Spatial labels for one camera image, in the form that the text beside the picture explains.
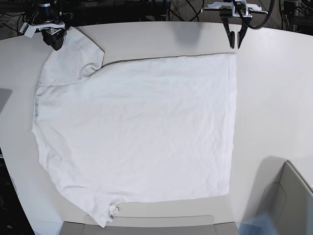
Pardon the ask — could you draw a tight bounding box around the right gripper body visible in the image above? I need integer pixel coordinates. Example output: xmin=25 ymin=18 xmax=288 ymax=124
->
xmin=20 ymin=22 xmax=66 ymax=39

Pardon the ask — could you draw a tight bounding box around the grey cardboard box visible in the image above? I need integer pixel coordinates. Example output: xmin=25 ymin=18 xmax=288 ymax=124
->
xmin=257 ymin=161 xmax=313 ymax=235

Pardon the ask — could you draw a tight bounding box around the white T-shirt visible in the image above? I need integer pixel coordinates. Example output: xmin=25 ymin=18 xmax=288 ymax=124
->
xmin=32 ymin=28 xmax=237 ymax=227

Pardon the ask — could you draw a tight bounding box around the grey laptop corner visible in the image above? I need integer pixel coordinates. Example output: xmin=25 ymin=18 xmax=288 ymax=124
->
xmin=0 ymin=88 xmax=12 ymax=113

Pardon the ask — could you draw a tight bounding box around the black cable loop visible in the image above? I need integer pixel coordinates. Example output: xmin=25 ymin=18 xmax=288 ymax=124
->
xmin=231 ymin=0 xmax=276 ymax=30

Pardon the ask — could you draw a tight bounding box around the blue translucent object corner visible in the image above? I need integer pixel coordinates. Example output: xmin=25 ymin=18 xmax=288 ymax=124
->
xmin=239 ymin=213 xmax=273 ymax=235

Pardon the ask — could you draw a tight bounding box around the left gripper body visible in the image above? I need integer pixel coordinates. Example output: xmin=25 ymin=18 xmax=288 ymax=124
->
xmin=204 ymin=0 xmax=268 ymax=18

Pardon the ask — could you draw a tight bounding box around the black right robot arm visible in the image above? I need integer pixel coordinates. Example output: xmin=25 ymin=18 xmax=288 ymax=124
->
xmin=19 ymin=0 xmax=69 ymax=51

